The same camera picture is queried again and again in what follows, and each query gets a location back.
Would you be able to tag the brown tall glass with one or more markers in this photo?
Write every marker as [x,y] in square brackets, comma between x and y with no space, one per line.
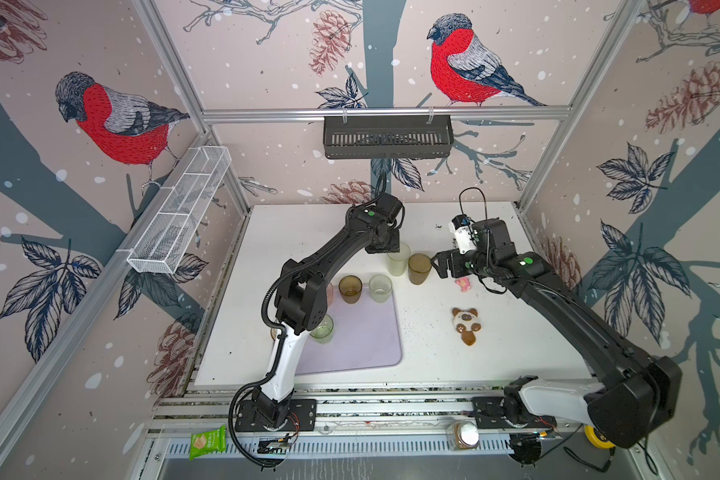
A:
[419,268]

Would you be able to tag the black hanging wire basket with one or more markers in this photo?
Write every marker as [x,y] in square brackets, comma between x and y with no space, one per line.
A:
[388,137]

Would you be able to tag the pale green short glass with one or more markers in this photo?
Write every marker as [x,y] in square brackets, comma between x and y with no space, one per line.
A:
[380,288]

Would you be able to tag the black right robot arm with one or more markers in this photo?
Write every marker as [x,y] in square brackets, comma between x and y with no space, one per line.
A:
[631,392]

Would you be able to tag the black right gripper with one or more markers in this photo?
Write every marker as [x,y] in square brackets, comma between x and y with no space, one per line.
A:
[455,256]

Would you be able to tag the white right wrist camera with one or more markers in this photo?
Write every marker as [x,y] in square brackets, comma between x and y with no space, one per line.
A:
[463,233]

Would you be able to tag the pale green frosted glass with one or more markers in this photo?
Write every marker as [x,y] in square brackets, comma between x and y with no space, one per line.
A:
[397,262]

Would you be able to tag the white wire mesh shelf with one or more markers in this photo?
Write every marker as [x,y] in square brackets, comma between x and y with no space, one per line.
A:
[170,232]

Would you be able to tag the pink glass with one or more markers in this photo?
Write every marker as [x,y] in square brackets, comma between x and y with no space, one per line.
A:
[329,294]

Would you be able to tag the lilac plastic tray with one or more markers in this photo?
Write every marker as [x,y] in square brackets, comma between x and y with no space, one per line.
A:
[366,335]

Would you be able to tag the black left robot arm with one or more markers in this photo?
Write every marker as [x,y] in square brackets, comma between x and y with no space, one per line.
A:
[296,303]

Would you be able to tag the small green glass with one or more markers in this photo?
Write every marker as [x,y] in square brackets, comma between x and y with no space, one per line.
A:
[323,333]

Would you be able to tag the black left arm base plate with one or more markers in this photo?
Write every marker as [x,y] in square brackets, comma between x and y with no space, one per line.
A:
[296,415]

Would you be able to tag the brown white bear toy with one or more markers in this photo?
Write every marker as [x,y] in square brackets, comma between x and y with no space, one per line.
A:
[467,324]

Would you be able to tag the small pink toy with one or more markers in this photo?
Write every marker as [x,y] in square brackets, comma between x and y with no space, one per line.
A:
[464,284]

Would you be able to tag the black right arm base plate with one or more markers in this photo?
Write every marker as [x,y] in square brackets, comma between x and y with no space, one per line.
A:
[490,413]

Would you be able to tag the yellow tape measure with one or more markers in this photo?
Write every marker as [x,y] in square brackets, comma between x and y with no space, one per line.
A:
[597,438]

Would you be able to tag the white lidded jar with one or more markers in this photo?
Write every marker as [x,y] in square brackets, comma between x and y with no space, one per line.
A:
[464,435]

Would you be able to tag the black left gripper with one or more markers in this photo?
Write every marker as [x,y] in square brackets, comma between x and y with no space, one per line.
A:
[394,246]

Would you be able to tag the olive amber glass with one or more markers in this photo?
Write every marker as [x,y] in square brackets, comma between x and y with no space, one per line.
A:
[350,288]

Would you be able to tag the green snack packet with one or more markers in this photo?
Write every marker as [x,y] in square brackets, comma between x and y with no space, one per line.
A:
[210,442]

